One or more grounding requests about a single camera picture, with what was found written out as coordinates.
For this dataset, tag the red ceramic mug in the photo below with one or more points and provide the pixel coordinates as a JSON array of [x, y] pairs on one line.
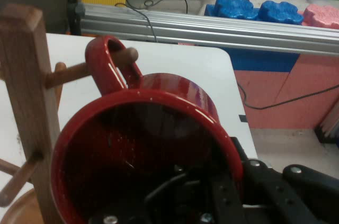
[[169, 97]]

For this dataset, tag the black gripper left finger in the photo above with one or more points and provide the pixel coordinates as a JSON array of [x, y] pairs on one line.
[[225, 197]]

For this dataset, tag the aluminium extrusion rail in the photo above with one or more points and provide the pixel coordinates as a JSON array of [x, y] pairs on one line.
[[212, 29]]

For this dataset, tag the wooden mug tree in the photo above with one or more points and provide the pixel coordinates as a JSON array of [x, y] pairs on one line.
[[23, 75]]

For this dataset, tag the blue foam floor mat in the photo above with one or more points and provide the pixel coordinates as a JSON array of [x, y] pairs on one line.
[[259, 59]]

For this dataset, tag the blue foam puzzle piece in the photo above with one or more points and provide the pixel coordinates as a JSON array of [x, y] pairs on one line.
[[280, 12], [233, 8]]

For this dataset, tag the black tape strip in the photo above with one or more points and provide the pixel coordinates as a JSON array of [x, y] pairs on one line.
[[242, 118]]

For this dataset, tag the pink foam floor mat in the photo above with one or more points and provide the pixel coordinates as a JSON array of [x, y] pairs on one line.
[[296, 94]]

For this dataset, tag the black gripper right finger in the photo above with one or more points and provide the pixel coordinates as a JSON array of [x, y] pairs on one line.
[[286, 200]]

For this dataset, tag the pink foam puzzle piece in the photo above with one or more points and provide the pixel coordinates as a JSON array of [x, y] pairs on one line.
[[323, 16]]

